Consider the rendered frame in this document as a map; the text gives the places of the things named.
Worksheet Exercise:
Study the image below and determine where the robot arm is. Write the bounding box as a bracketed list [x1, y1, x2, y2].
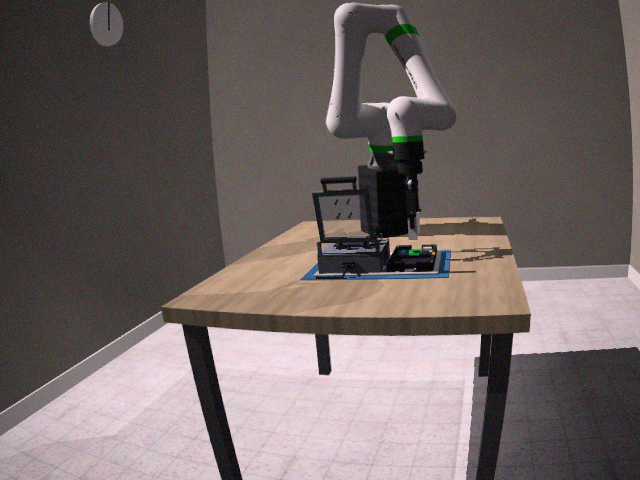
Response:
[326, 2, 457, 170]

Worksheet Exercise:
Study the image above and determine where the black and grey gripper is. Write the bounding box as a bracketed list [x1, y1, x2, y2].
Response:
[397, 161, 423, 240]

